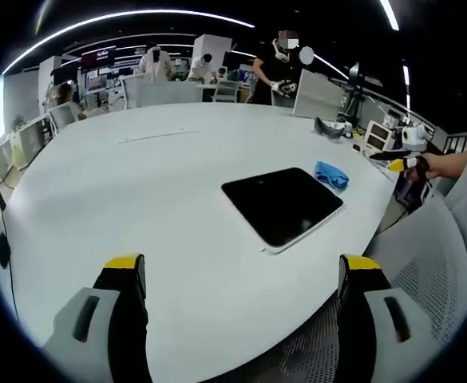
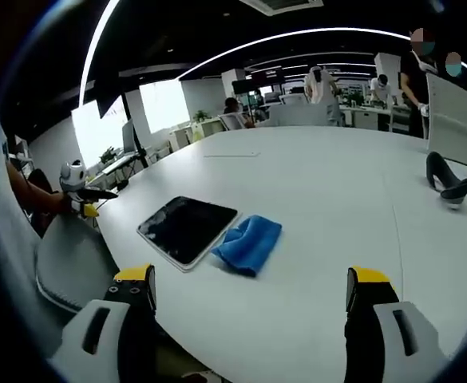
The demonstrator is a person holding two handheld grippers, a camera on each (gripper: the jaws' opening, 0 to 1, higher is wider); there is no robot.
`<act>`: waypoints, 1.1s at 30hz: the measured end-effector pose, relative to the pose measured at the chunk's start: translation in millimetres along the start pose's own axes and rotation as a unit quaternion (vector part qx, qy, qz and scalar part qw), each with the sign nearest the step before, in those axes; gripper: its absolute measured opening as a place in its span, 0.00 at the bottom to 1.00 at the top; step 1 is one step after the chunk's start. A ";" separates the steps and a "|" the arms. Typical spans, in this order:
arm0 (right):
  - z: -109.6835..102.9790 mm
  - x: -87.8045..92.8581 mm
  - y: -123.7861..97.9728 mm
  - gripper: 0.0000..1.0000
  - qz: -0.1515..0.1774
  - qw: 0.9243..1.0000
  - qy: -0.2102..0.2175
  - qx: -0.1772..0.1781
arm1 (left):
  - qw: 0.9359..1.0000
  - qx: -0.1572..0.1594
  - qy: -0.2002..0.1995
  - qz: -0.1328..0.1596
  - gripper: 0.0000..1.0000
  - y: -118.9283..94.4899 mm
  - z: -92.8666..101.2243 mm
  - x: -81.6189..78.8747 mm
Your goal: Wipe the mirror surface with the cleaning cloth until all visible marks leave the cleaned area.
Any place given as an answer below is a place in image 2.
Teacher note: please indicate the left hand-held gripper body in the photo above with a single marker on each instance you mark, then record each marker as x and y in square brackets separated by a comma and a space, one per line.
[73, 175]

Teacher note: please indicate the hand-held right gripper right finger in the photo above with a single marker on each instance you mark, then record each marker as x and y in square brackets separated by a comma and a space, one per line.
[389, 335]

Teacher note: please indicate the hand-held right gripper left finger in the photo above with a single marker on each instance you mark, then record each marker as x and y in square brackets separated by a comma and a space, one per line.
[105, 331]

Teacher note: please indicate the black tablet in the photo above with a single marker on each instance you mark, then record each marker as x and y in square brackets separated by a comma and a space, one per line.
[189, 227]

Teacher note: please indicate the blue cleaning cloth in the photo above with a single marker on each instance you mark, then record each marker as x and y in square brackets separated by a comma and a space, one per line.
[253, 239]

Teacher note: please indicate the person's left hand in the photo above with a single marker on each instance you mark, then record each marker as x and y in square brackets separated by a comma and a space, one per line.
[65, 203]

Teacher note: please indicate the white mesh office chair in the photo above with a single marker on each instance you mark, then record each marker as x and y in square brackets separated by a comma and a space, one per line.
[297, 115]
[231, 121]
[73, 255]

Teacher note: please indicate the white monitor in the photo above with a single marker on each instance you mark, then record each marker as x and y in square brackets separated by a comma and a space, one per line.
[128, 137]

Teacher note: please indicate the black tripod stand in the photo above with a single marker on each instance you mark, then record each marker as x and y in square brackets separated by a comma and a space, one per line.
[131, 127]

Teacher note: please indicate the low white cabinet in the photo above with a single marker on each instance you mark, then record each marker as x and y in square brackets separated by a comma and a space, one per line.
[181, 137]

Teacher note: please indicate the green potted plant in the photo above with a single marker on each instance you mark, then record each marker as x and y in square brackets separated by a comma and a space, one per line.
[201, 116]

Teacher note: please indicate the dark grey curved device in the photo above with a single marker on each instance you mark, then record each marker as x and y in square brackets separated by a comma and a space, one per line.
[434, 171]

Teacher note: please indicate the white mesh panel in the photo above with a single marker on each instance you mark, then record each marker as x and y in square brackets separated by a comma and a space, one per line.
[456, 115]

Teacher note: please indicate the ceiling air vent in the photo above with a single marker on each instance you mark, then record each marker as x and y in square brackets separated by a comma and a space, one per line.
[281, 6]

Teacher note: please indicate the dark wall display screen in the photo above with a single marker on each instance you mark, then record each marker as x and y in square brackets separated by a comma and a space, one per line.
[267, 76]

